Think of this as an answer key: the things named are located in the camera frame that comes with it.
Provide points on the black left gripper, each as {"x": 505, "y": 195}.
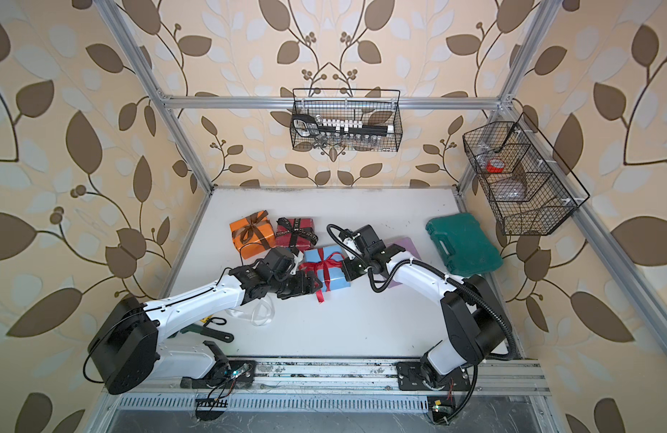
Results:
{"x": 304, "y": 288}

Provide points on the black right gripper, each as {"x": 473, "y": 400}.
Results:
{"x": 352, "y": 274}

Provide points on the red satin ribbon bow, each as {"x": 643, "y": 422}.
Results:
{"x": 325, "y": 268}

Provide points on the white satin ribbon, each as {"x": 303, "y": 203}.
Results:
{"x": 261, "y": 315}

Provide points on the purple gift box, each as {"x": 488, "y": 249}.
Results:
{"x": 407, "y": 275}

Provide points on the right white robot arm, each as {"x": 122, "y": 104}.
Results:
{"x": 476, "y": 324}

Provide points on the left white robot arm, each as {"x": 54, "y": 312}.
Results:
{"x": 131, "y": 346}

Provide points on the dark red gift box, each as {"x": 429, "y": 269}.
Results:
{"x": 295, "y": 235}

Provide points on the orange gift box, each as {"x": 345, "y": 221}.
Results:
{"x": 250, "y": 251}

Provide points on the brown satin ribbon bow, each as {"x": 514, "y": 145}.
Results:
{"x": 254, "y": 229}

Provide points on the green plastic tool case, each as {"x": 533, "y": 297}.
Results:
{"x": 463, "y": 246}

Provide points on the red item in basket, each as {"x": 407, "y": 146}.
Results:
{"x": 495, "y": 166}

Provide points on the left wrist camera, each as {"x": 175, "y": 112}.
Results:
{"x": 297, "y": 260}

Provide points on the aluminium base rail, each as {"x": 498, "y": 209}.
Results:
{"x": 283, "y": 384}

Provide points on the black handled scissors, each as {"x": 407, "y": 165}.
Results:
{"x": 305, "y": 126}

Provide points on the black wire side basket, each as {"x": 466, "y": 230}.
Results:
{"x": 537, "y": 191}

